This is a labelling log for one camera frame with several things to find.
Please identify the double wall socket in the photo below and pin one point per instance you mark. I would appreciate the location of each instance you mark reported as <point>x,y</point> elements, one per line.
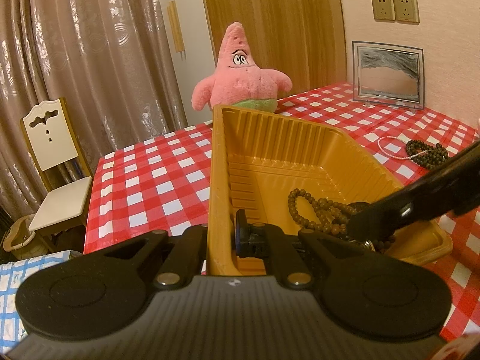
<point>402,11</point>

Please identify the orange plastic tray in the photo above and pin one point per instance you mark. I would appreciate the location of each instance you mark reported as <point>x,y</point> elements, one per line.
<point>257,158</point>

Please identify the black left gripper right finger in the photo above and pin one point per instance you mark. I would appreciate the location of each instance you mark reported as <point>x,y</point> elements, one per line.
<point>277,250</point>

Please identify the white wooden chair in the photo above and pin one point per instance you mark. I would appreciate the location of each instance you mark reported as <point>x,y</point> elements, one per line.
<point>62,166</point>

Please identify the beige curtain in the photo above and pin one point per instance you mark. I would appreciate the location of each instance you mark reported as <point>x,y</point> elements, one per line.
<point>109,60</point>

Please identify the wicker basket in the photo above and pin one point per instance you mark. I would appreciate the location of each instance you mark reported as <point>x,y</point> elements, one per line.
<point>21,242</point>

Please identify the wall hanging wooden sticks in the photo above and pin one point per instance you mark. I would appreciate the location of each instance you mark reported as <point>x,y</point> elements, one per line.
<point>176,29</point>

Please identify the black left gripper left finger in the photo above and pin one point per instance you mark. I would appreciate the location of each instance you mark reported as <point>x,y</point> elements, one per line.
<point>185,259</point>

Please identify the red white checkered tablecloth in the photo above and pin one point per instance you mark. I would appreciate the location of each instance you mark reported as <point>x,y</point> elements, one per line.
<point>164,182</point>

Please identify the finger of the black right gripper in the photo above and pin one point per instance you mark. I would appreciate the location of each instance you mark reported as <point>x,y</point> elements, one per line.
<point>453,186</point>

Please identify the wooden door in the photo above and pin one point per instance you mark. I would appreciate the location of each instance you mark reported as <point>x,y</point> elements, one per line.
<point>305,39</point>

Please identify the pink starfish plush toy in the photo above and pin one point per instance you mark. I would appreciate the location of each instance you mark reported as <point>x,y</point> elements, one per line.
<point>237,80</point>

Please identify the framed sand art picture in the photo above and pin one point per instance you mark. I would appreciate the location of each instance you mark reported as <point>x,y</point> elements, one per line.
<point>388,74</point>

